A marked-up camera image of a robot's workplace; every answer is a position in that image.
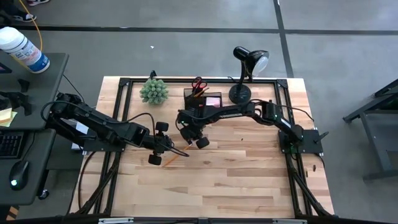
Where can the black mesh desk organizer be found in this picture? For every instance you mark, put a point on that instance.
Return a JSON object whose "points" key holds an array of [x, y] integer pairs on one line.
{"points": [[187, 96]]}

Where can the black gooseneck desk lamp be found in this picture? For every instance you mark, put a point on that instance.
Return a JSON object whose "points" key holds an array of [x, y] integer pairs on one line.
{"points": [[240, 94]]}

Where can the white box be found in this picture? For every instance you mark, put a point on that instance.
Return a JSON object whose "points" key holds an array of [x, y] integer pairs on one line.
{"points": [[81, 127]]}

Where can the white wipes canister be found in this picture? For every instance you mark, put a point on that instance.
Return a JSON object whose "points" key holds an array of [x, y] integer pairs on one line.
{"points": [[25, 51]]}

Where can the black desk clamp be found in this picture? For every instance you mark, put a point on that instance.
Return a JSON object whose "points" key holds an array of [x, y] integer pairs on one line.
{"points": [[18, 99]]}

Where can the black aluminium table frame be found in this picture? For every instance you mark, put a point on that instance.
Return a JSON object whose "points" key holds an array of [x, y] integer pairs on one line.
{"points": [[267, 80]]}

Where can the black side desk top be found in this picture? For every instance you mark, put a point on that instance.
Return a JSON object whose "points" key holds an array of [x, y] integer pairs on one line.
{"points": [[46, 77]]}

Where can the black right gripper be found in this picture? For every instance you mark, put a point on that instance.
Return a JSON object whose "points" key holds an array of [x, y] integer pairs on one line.
{"points": [[189, 124]]}

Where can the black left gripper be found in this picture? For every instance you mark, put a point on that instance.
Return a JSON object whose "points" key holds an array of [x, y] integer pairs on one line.
{"points": [[158, 144]]}

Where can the pink sticky note pad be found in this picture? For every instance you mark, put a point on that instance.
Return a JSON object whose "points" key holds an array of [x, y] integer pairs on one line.
{"points": [[213, 101]]}

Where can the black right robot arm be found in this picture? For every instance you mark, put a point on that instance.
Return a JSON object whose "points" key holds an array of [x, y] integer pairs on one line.
{"points": [[236, 112]]}

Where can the black keyboard shelf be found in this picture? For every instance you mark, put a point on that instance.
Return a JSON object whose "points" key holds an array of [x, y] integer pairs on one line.
{"points": [[37, 174]]}

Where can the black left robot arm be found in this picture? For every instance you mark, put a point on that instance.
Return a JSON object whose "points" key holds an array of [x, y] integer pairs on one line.
{"points": [[99, 121]]}

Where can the person's shoe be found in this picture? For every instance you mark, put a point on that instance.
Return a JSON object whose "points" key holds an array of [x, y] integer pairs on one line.
{"points": [[37, 2], [25, 18]]}

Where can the green potted plant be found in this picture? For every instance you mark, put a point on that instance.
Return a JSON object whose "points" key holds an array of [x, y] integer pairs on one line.
{"points": [[154, 91]]}

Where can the black keyboard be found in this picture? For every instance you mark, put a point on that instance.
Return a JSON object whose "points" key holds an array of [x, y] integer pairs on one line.
{"points": [[11, 144]]}

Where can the black caster wheel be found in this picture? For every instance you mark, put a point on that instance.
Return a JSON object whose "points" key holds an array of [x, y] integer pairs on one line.
{"points": [[43, 194]]}

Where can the black computer mouse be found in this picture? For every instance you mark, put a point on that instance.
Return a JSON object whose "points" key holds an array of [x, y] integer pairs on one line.
{"points": [[18, 174]]}

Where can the yellow sticky note pad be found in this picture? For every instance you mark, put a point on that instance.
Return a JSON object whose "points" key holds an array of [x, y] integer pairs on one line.
{"points": [[6, 118]]}

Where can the small black desk object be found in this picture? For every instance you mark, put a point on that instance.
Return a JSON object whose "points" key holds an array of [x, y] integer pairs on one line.
{"points": [[23, 84]]}

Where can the orange wooden pencil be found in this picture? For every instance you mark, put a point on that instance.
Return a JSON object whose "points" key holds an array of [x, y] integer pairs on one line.
{"points": [[205, 89], [169, 161], [199, 93]]}

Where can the black metal stand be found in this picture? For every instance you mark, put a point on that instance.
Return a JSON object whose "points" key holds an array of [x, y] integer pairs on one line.
{"points": [[374, 146]]}

